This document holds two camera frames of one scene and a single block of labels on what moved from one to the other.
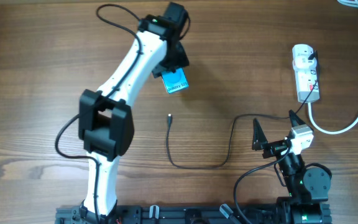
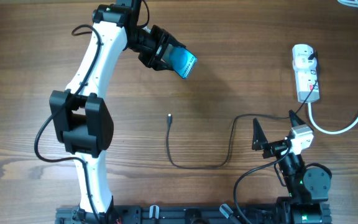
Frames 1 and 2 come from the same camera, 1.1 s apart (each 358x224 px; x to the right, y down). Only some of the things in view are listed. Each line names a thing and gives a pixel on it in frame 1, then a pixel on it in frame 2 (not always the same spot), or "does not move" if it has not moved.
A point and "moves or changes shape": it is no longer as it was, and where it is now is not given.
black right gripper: x=260 y=141 does not move
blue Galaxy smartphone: x=174 y=81 moves or changes shape
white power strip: x=306 y=79 does not move
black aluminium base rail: x=203 y=214 does not move
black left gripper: x=183 y=62 → x=163 y=38
